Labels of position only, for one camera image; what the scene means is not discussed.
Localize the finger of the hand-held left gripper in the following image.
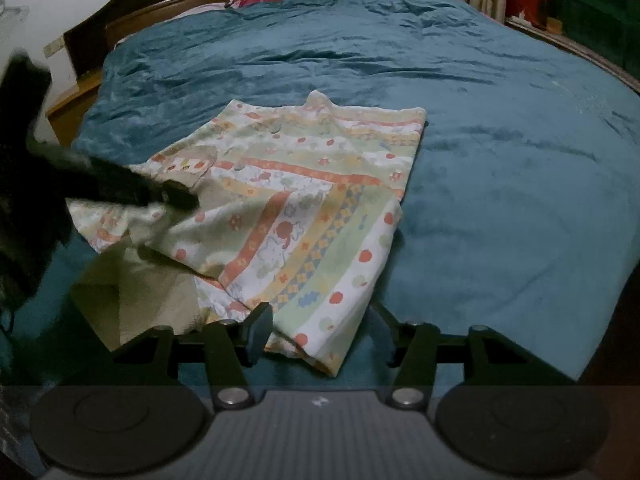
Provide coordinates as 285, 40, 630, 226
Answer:
64, 151, 202, 211

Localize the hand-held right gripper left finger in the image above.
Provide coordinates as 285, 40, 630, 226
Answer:
111, 302, 274, 409

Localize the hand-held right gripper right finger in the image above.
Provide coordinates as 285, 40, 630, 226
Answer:
369, 301, 549, 409

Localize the patterned khaki child's shirt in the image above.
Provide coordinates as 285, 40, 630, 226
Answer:
66, 89, 428, 378

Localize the wooden nightstand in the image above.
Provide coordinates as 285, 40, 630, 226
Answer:
46, 69, 107, 148

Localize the dark wooden bed headboard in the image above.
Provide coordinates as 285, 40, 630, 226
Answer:
64, 0, 373, 68

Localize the teal blue plush blanket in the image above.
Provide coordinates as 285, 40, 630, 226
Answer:
0, 0, 640, 391

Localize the red pink pillow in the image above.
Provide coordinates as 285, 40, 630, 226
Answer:
175, 0, 303, 22

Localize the wooden windowsill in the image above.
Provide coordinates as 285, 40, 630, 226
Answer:
504, 16, 640, 95

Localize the red box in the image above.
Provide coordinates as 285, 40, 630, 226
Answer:
507, 0, 552, 27

